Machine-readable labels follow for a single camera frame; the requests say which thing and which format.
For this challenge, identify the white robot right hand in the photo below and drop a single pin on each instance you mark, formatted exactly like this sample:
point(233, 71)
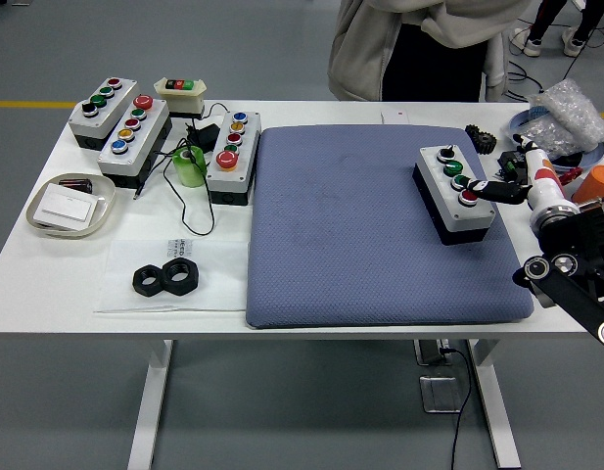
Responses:
point(543, 188)

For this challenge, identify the grey four-button control box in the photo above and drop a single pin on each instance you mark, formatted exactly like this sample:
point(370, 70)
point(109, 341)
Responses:
point(441, 187)

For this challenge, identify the grey five-button emergency-stop box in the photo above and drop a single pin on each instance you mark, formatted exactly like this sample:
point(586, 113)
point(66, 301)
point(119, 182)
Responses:
point(223, 183)

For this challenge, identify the long grey five-button box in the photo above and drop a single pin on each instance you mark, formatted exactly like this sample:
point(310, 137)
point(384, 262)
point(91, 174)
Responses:
point(153, 117)

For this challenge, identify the red clip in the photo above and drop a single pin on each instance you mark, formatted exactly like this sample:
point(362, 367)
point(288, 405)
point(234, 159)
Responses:
point(571, 173)

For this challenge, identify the black green terminal component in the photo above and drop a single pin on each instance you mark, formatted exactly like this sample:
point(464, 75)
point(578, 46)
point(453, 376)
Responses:
point(509, 161)

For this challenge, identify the orange cylinder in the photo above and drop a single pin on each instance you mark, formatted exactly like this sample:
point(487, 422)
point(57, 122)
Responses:
point(597, 183)

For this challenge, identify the blue-white round plate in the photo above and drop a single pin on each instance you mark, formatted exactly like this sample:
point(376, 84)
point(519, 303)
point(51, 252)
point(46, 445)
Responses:
point(519, 120)

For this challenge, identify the black gear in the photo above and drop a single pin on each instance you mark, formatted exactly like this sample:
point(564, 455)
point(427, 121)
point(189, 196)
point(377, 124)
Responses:
point(482, 142)

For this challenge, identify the bubble wrap bag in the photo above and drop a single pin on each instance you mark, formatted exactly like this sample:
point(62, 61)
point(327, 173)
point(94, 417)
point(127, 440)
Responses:
point(571, 112)

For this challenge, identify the person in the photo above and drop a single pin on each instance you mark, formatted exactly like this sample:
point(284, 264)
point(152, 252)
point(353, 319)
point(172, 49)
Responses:
point(541, 19)

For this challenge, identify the blue-grey padded mat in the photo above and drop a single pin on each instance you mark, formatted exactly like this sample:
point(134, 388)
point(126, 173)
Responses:
point(355, 220)

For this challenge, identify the grey box under table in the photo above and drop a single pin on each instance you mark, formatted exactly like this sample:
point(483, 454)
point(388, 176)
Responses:
point(429, 352)

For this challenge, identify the white table leg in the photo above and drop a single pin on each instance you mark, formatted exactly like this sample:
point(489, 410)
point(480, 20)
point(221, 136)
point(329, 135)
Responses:
point(150, 406)
point(497, 406)

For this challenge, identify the metal floor outlet plate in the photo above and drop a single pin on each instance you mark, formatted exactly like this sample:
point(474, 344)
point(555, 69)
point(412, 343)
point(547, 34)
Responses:
point(441, 394)

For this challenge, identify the clear plastic bag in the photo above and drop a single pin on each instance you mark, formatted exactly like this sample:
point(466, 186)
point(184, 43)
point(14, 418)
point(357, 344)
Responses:
point(218, 279)

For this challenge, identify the green tape roll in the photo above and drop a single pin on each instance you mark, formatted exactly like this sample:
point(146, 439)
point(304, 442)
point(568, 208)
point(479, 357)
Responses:
point(191, 171)

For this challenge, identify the black hex nut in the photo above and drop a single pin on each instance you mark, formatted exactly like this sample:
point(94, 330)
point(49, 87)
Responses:
point(191, 281)
point(140, 285)

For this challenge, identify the cream shallow dish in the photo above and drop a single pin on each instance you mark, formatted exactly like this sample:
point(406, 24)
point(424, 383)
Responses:
point(106, 196)

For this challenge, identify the dark brown small item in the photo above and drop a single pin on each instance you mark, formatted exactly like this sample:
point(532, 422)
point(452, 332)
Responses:
point(78, 185)

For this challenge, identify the white card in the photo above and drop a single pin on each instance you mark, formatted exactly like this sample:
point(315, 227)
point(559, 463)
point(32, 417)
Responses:
point(66, 205)

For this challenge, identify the cream two-button switch box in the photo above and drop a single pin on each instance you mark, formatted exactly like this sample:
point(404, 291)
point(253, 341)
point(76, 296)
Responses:
point(184, 103)

